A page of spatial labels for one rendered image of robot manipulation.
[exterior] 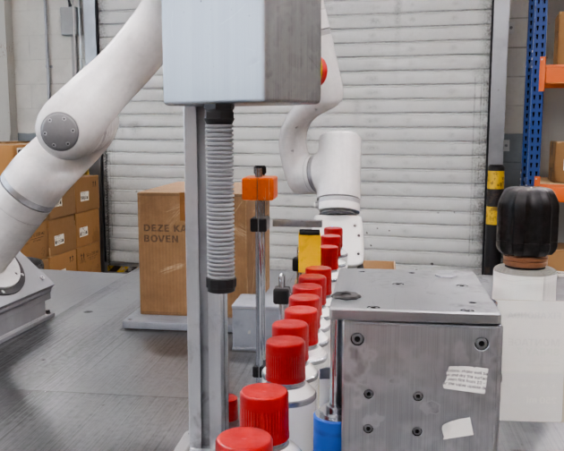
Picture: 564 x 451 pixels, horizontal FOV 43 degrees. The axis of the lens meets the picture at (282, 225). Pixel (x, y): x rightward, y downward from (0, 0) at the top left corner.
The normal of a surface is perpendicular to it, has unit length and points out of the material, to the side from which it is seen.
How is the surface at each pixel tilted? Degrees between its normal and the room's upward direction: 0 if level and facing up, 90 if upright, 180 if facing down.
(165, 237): 90
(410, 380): 90
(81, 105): 74
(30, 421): 0
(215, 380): 90
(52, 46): 90
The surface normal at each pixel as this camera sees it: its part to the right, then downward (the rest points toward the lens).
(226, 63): -0.68, 0.10
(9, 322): 0.98, 0.03
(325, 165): -0.64, -0.19
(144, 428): 0.00, -0.99
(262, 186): -0.13, 0.14
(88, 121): 0.41, 0.05
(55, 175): 0.79, -0.31
